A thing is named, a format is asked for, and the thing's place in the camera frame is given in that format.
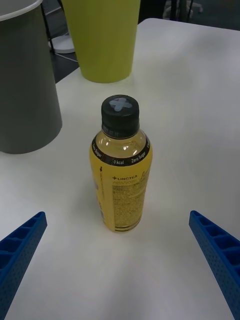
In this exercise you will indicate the yellow-green plastic bin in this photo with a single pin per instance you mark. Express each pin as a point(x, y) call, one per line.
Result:
point(105, 40)

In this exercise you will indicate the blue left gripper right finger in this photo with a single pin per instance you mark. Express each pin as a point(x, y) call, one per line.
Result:
point(220, 255)

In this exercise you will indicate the white round stand base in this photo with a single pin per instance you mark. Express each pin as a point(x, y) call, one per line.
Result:
point(63, 45)

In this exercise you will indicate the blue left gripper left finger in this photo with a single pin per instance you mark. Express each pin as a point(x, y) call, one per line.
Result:
point(17, 255)

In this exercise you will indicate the yellow bottle with black cap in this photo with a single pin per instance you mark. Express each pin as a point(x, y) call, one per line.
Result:
point(121, 175)

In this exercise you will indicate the grey plastic bin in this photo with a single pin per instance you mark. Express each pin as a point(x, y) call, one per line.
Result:
point(25, 87)

